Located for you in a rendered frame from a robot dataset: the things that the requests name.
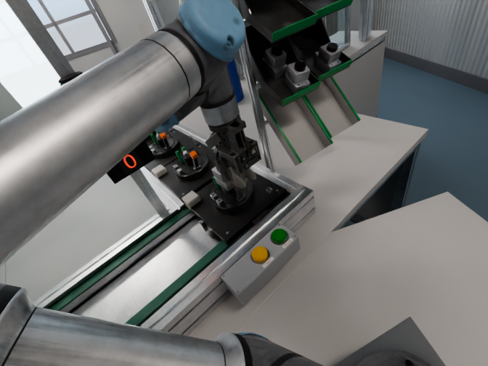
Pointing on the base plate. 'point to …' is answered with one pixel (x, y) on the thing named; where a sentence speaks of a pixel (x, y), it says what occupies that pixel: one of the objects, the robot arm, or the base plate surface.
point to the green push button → (279, 235)
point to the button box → (254, 274)
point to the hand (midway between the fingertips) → (240, 182)
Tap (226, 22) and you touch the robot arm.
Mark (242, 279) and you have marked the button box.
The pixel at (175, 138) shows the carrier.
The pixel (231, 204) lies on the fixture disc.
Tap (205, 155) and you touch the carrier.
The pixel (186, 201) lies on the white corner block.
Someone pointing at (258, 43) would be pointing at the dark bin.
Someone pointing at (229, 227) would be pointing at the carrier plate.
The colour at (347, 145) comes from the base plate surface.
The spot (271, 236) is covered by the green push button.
